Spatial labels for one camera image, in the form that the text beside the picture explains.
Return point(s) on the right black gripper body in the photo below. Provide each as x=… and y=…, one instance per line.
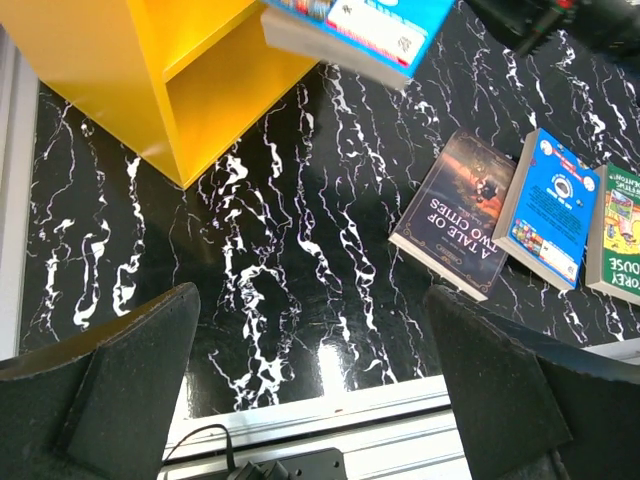
x=605, y=27

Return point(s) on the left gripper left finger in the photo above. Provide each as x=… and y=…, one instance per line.
x=99, y=405

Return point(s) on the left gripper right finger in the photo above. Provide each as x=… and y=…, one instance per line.
x=528, y=406

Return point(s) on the blue comic paperback book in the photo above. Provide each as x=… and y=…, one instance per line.
x=385, y=41

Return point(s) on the green Storey Treehouse book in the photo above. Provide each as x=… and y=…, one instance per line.
x=612, y=260

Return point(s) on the blue paperback with round badge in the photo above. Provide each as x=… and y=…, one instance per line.
x=547, y=212

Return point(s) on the dark Tale of Two Cities book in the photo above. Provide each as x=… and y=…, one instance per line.
x=449, y=223

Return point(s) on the yellow wooden shelf cabinet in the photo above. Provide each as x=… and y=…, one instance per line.
x=177, y=82

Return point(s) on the aluminium mounting rail frame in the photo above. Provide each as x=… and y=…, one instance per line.
x=307, y=310

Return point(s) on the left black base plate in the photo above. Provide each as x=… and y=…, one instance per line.
x=319, y=464

